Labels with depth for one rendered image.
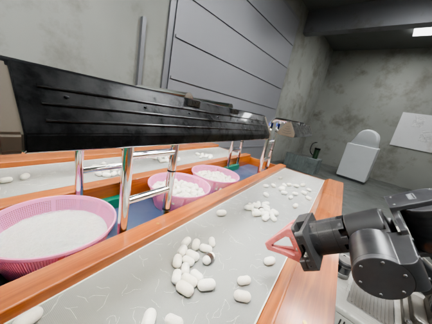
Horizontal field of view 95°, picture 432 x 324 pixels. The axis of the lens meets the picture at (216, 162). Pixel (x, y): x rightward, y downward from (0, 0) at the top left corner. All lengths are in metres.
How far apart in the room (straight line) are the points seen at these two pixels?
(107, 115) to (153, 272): 0.37
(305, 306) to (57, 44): 2.29
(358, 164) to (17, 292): 5.99
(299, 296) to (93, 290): 0.41
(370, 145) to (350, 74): 2.72
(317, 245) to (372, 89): 7.37
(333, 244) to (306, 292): 0.19
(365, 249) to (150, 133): 0.30
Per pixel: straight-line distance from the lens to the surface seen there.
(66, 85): 0.24
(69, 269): 0.51
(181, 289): 0.47
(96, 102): 0.25
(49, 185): 0.91
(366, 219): 0.38
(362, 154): 6.02
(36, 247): 0.63
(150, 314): 0.43
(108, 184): 0.84
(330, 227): 0.38
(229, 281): 0.52
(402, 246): 0.33
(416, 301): 1.26
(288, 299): 0.51
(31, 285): 0.50
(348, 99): 7.69
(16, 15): 2.27
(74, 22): 2.34
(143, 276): 0.50
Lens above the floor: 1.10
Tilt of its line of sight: 15 degrees down
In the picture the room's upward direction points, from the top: 11 degrees clockwise
